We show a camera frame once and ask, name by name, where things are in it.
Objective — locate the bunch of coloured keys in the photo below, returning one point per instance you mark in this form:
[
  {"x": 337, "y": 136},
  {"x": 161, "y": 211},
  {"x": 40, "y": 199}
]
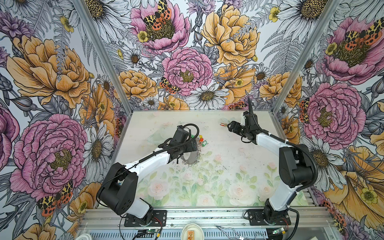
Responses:
[{"x": 201, "y": 142}]

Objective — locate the green circuit board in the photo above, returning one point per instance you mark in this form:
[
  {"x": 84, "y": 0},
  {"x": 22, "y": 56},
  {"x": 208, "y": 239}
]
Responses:
[{"x": 149, "y": 233}]

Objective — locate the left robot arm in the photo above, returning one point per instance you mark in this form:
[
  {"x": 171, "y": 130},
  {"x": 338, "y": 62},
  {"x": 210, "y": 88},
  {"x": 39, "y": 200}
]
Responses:
[{"x": 118, "y": 190}]

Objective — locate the white round dish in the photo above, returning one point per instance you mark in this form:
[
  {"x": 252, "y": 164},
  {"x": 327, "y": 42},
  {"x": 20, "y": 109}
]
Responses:
[{"x": 192, "y": 232}]

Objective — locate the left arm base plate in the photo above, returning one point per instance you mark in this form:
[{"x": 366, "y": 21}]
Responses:
[{"x": 154, "y": 218}]

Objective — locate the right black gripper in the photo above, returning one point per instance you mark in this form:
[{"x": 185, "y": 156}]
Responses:
[{"x": 235, "y": 129}]

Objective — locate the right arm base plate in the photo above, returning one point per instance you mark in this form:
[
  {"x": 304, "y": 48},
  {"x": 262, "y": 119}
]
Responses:
[{"x": 259, "y": 217}]

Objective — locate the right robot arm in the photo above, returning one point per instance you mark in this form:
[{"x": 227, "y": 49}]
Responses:
[{"x": 297, "y": 168}]

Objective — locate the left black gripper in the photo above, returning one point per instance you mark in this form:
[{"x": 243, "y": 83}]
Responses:
[{"x": 189, "y": 146}]

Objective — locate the aluminium front rail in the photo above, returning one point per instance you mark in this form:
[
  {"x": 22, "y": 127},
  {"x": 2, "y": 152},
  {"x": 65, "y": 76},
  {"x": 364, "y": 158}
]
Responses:
[{"x": 309, "y": 217}]

